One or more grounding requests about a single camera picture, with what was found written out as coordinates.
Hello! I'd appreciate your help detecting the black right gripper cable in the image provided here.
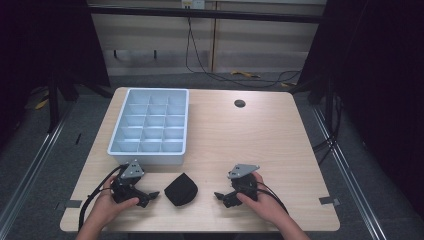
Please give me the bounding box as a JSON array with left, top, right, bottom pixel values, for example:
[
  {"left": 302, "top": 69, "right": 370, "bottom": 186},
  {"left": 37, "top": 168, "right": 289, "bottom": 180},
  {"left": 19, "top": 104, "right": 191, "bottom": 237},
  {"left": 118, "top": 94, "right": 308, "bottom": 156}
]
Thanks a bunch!
[{"left": 255, "top": 181, "right": 290, "bottom": 215}]

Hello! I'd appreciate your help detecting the black metal stand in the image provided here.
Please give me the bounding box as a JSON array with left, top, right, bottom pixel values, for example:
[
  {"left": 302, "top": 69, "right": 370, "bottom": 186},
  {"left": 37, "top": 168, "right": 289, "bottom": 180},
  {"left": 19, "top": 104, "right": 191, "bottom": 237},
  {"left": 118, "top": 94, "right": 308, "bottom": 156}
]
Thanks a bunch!
[{"left": 45, "top": 69, "right": 115, "bottom": 135}]

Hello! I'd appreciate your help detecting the black cloth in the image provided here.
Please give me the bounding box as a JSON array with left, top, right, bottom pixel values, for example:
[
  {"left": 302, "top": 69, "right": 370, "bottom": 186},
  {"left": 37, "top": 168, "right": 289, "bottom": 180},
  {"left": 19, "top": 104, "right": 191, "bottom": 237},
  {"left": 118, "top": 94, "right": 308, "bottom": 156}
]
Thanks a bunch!
[{"left": 163, "top": 172, "right": 199, "bottom": 207}]

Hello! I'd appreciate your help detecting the light blue divided organizer box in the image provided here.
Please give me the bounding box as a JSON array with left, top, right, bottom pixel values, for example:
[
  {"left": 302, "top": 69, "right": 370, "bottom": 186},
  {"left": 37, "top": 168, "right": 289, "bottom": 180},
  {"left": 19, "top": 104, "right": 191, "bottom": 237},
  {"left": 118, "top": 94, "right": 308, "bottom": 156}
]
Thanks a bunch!
[{"left": 106, "top": 87, "right": 190, "bottom": 166}]

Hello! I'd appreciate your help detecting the yellow floor tag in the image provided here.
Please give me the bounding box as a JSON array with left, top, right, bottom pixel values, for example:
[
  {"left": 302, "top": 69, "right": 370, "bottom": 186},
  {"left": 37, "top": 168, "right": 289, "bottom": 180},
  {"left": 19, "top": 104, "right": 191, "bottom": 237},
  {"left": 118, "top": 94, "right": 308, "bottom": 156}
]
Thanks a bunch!
[{"left": 34, "top": 95, "right": 51, "bottom": 111}]

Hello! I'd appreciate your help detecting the black horizontal bar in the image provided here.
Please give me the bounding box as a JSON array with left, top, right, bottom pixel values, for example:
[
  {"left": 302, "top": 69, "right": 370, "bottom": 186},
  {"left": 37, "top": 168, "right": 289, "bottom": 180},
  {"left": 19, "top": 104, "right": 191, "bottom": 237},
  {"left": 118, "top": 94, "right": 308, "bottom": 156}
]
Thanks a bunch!
[{"left": 89, "top": 5, "right": 325, "bottom": 24}]

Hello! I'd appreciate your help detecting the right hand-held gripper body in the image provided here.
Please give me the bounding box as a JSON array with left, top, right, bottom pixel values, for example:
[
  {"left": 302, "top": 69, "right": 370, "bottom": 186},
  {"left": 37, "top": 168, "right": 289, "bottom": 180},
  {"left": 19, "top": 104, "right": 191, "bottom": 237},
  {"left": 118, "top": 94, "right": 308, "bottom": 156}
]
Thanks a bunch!
[{"left": 227, "top": 163, "right": 261, "bottom": 203}]

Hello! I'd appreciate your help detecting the black floor cable bundle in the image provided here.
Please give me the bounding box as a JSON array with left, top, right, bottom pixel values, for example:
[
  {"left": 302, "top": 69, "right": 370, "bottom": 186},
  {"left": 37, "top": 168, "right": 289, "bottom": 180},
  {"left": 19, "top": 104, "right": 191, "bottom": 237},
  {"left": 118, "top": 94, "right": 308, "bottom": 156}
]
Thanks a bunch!
[{"left": 312, "top": 95, "right": 345, "bottom": 166}]

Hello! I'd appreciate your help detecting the black hanging power cable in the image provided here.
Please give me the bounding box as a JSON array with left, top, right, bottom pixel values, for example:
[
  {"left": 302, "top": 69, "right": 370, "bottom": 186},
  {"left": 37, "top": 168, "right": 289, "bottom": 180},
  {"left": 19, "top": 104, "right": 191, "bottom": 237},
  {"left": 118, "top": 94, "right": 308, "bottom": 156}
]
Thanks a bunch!
[{"left": 184, "top": 8, "right": 303, "bottom": 90}]

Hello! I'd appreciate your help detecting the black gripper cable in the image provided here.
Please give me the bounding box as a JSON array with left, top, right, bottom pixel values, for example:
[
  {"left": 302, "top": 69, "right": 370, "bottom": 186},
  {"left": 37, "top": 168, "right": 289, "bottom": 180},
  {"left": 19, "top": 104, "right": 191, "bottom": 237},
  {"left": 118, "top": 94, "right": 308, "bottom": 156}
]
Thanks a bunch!
[
  {"left": 77, "top": 163, "right": 130, "bottom": 232},
  {"left": 255, "top": 181, "right": 290, "bottom": 215}
]

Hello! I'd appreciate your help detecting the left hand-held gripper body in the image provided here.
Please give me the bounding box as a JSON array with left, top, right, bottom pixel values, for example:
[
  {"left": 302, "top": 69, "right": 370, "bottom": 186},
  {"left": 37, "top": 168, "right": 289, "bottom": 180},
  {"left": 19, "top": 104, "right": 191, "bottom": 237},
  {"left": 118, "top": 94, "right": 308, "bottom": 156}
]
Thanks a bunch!
[{"left": 110, "top": 159, "right": 148, "bottom": 205}]

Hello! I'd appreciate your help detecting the white wall socket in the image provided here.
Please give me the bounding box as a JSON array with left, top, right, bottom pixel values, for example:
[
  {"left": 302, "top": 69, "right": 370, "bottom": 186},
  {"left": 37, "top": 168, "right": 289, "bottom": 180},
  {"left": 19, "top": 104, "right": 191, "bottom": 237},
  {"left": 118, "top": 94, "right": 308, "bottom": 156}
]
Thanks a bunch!
[{"left": 181, "top": 0, "right": 206, "bottom": 10}]

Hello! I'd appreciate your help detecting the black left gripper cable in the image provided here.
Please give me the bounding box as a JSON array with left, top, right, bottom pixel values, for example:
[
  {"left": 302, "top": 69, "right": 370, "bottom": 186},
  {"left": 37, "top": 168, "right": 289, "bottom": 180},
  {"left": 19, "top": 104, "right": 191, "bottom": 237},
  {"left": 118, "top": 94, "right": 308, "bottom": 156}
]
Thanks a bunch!
[{"left": 77, "top": 163, "right": 130, "bottom": 232}]

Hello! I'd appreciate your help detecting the person's right hand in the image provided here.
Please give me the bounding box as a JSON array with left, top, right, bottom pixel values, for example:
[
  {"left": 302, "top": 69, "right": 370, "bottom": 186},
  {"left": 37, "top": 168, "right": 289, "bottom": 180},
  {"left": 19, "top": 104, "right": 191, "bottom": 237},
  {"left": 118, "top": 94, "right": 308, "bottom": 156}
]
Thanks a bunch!
[{"left": 235, "top": 171, "right": 290, "bottom": 226}]

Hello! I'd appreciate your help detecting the yellow item on floor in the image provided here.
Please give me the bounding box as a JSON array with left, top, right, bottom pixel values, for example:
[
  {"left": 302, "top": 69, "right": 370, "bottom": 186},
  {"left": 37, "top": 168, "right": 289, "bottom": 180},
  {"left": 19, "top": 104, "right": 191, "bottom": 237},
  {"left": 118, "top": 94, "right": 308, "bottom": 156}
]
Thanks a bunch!
[{"left": 230, "top": 70, "right": 262, "bottom": 80}]

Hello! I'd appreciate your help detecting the person's left hand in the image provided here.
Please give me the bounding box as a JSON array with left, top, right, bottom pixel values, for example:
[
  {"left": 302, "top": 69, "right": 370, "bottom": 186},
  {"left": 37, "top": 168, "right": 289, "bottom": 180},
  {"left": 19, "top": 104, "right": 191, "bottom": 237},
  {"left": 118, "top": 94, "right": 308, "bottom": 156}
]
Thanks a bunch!
[{"left": 88, "top": 175, "right": 141, "bottom": 229}]

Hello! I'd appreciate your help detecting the black curtain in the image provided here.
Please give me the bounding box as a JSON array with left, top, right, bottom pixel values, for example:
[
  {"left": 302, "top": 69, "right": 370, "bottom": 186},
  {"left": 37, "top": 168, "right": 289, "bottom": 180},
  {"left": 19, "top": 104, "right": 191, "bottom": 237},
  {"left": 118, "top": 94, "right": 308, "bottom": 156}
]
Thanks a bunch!
[
  {"left": 295, "top": 0, "right": 424, "bottom": 219},
  {"left": 0, "top": 0, "right": 112, "bottom": 148}
]

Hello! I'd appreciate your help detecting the metal floor rail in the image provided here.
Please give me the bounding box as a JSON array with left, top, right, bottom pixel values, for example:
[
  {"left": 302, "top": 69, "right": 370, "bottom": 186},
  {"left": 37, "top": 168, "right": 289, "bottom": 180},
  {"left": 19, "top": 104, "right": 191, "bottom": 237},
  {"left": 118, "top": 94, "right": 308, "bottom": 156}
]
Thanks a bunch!
[
  {"left": 0, "top": 99, "right": 78, "bottom": 232},
  {"left": 311, "top": 105, "right": 388, "bottom": 240}
]

